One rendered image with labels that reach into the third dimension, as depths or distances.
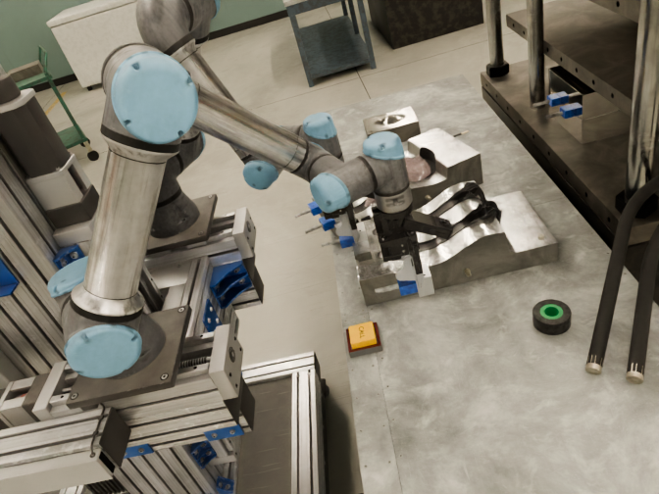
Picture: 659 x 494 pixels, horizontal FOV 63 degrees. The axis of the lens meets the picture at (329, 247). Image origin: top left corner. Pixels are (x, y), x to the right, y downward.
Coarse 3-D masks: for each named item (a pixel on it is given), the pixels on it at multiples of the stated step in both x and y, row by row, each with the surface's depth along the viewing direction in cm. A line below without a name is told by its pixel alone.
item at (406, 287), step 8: (424, 264) 124; (424, 272) 122; (400, 280) 124; (408, 280) 123; (424, 280) 121; (384, 288) 124; (392, 288) 124; (400, 288) 122; (408, 288) 122; (416, 288) 123; (424, 288) 122; (432, 288) 122
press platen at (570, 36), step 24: (576, 0) 215; (552, 24) 201; (576, 24) 195; (600, 24) 189; (624, 24) 184; (552, 48) 185; (576, 48) 178; (600, 48) 173; (624, 48) 169; (576, 72) 172; (600, 72) 160; (624, 72) 156; (624, 96) 146
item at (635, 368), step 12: (648, 276) 116; (648, 288) 114; (636, 300) 114; (648, 300) 113; (636, 312) 112; (648, 312) 111; (636, 324) 110; (648, 324) 110; (636, 336) 108; (636, 348) 106; (636, 360) 105; (636, 372) 103
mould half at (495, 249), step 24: (456, 216) 142; (504, 216) 147; (528, 216) 144; (456, 240) 136; (480, 240) 131; (504, 240) 132; (528, 240) 136; (552, 240) 134; (384, 264) 138; (432, 264) 135; (456, 264) 135; (480, 264) 135; (504, 264) 136; (528, 264) 136
